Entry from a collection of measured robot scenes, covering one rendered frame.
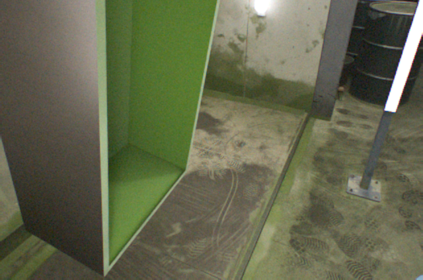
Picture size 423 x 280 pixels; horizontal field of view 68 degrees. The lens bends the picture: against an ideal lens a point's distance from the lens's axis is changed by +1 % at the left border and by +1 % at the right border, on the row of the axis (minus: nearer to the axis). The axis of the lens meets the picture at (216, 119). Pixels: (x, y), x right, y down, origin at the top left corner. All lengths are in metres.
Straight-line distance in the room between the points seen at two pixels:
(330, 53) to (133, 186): 1.92
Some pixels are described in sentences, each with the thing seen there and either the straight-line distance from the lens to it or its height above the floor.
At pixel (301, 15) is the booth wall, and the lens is 2.72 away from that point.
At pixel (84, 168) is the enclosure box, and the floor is 0.94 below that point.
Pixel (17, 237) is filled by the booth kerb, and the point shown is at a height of 0.11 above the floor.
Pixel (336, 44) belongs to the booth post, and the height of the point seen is 0.70.
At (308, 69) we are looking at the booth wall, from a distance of 2.82.
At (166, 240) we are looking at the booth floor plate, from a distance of 1.82.
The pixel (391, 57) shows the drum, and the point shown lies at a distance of 3.24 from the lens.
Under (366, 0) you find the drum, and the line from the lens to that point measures 3.74.
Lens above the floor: 1.46
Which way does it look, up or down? 31 degrees down
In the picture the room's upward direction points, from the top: straight up
